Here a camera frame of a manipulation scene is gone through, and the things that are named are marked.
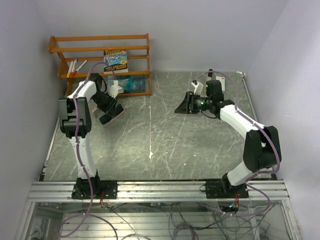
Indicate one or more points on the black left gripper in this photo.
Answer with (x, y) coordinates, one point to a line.
(110, 106)

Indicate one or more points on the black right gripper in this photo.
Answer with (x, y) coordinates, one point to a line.
(188, 105)

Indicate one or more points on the black sunglasses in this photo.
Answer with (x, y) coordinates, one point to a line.
(106, 117)

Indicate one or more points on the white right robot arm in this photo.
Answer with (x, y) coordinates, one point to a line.
(262, 145)

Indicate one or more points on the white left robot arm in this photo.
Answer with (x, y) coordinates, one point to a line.
(76, 123)

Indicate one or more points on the blue cover book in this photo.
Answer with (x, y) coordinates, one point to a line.
(129, 83)

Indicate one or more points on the white small carton box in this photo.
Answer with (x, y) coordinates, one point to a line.
(222, 81)

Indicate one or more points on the illustrated paperback book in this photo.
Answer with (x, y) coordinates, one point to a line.
(117, 61)

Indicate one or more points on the red marker pen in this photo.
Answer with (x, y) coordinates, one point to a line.
(76, 70)

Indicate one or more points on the yellow marker pen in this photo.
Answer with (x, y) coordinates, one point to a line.
(70, 69)

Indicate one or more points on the grey marker pen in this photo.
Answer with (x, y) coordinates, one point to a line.
(74, 64)

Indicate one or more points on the wooden shelf rack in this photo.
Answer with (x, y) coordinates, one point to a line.
(91, 48)

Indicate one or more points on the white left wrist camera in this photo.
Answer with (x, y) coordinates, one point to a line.
(115, 89)

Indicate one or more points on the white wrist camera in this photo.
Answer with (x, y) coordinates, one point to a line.
(115, 89)
(198, 87)

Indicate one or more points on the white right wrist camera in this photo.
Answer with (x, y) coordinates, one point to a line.
(198, 87)

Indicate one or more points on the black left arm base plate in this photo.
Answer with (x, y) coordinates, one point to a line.
(103, 189)

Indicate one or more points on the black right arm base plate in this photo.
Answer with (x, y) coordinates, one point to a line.
(219, 189)

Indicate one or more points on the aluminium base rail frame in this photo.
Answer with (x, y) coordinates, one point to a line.
(154, 192)

